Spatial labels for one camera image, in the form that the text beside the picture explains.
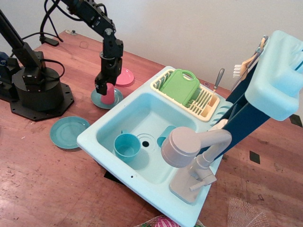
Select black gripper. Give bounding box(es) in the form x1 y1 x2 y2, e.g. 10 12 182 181
95 53 123 96

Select pink plastic cup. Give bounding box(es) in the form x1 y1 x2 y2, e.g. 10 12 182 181
100 83 115 105

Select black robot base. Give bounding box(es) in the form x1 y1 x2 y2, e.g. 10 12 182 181
10 67 74 122

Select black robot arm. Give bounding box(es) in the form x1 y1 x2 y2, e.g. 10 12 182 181
0 0 124 95

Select teal saucer under cup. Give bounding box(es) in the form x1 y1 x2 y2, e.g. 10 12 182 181
91 88 124 109

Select teal plate near sink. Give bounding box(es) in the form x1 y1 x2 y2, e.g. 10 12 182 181
50 116 90 149

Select teal cup lying down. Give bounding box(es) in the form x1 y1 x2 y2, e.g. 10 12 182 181
157 125 176 148

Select pink plastic plate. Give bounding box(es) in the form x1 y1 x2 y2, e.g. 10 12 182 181
116 68 134 87

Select green cutting board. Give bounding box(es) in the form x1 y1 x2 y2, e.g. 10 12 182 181
160 69 200 105

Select cream dish rack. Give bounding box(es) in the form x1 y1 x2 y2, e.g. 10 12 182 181
151 69 220 122

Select grey toy faucet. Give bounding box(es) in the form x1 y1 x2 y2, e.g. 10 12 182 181
161 127 232 203

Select blue clamp device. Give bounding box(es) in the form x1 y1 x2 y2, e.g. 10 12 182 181
0 52 20 102

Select white dish brush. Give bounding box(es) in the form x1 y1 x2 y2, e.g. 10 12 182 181
230 64 241 91

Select dark blue shelf posts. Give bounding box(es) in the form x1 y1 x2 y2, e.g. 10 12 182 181
217 66 269 157

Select pink ball in net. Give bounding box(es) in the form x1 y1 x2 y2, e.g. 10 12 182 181
154 217 179 227

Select light blue upper shelf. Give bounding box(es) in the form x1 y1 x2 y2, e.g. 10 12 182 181
245 30 303 121

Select white mesh net bag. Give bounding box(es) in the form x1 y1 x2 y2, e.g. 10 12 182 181
227 198 269 227

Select teal cup with handle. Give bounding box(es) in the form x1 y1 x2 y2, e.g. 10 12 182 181
114 130 141 163

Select black cables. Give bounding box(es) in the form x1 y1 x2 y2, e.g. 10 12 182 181
7 0 66 82

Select grey handled utensil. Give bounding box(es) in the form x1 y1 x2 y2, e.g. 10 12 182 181
213 68 225 94

